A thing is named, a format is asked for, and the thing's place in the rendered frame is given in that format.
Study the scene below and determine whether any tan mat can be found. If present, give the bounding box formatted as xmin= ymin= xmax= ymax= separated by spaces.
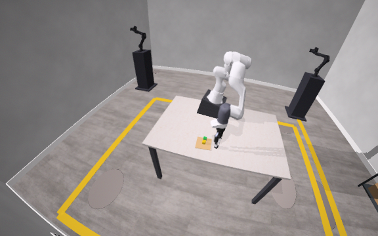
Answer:
xmin=195 ymin=137 xmax=212 ymax=150

